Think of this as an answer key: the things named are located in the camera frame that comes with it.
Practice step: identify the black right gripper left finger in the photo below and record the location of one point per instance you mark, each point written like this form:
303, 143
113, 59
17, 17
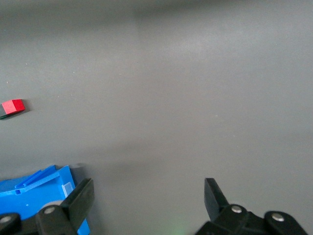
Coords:
75, 203

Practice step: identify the blue plastic storage bin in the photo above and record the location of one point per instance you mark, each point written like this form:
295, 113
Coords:
36, 193

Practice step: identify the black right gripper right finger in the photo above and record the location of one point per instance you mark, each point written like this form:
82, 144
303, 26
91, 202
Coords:
215, 200

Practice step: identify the small red cube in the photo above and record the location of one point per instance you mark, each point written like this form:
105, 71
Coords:
13, 106

